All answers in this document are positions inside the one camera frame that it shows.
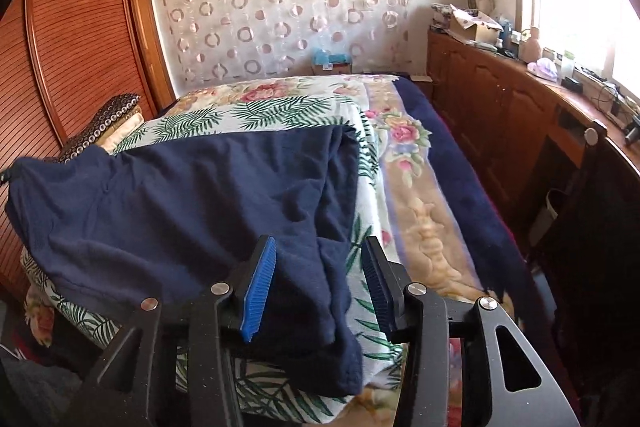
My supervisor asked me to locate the navy blue printed t-shirt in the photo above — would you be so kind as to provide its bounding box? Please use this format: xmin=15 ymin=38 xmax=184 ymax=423
xmin=6 ymin=124 xmax=363 ymax=397

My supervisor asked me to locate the floral leaf bed quilt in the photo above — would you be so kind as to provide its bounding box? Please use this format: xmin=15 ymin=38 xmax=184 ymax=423
xmin=2 ymin=76 xmax=512 ymax=426

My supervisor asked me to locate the navy blue blanket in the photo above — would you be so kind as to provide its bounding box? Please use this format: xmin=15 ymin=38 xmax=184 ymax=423
xmin=394 ymin=77 xmax=547 ymax=336

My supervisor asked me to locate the wooden sideboard cabinet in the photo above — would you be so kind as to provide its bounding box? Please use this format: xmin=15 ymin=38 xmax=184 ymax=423
xmin=426 ymin=30 xmax=624 ymax=251

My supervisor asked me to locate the brown patterned pillow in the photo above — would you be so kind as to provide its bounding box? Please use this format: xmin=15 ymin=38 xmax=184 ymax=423
xmin=58 ymin=93 xmax=141 ymax=162

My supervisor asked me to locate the blue item behind bed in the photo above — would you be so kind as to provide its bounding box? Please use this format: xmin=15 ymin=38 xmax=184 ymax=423
xmin=311 ymin=49 xmax=352 ymax=76

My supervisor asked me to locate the cardboard box on sideboard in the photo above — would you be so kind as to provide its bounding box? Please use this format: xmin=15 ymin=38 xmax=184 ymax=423
xmin=448 ymin=4 xmax=502 ymax=46

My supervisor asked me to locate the wooden louvered wardrobe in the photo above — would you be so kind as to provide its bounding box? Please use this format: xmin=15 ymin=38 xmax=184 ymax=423
xmin=0 ymin=0 xmax=177 ymax=303

